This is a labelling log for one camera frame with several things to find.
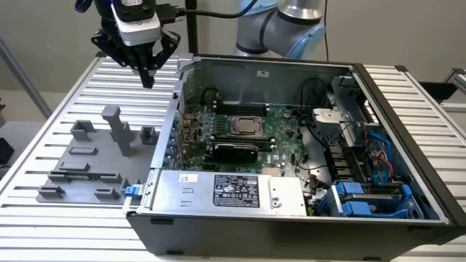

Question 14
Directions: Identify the silver power supply unit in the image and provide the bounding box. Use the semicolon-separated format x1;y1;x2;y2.
149;170;307;217

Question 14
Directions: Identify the blue disk bay caddy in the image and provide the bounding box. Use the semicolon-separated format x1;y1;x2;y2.
316;180;425;219

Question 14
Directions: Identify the thin black hanging cable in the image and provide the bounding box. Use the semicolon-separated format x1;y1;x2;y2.
323;0;331;61

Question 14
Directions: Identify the black camera cable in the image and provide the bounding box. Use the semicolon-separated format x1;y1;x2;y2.
159;4;279;20

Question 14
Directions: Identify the red wire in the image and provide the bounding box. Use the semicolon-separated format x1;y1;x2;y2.
363;128;396;182

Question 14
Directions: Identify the silver metal disk cage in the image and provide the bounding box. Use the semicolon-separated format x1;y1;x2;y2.
311;75;382;148

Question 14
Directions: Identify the aluminium profile frame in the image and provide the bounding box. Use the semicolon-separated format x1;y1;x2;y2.
438;68;466;111

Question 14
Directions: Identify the black vertical pole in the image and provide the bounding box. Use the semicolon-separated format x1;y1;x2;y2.
184;0;200;55

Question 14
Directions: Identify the blue wire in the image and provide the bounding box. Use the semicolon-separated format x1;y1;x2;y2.
366;130;394;153

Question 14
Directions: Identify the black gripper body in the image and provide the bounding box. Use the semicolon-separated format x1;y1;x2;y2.
95;0;164;60

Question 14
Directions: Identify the grey parts rack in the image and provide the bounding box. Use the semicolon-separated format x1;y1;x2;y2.
36;105;161;206

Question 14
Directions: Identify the black looped wire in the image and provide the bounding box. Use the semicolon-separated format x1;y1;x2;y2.
299;77;332;110

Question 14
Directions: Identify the green motherboard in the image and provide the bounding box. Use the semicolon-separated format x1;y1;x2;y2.
180;103;310;175

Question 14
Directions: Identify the blue case latch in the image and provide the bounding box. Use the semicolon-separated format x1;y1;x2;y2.
123;184;141;198

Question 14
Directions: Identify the silver white wrist camera box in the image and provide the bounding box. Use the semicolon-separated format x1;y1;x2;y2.
111;0;161;46

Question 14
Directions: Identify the CPU in socket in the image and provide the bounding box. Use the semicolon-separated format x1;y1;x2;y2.
228;116;266;136

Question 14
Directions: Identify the black box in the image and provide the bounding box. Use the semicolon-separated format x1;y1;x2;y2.
0;138;15;165

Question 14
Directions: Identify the grey slanted metal leg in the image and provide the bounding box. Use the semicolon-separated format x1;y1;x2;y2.
0;35;52;118

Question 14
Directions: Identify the black RAM slot bank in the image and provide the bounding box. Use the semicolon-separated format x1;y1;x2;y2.
215;103;270;115

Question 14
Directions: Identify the black open PC case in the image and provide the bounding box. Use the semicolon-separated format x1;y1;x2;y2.
121;53;466;256

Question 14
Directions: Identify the black graphics card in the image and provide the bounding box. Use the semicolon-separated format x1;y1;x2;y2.
211;143;260;164

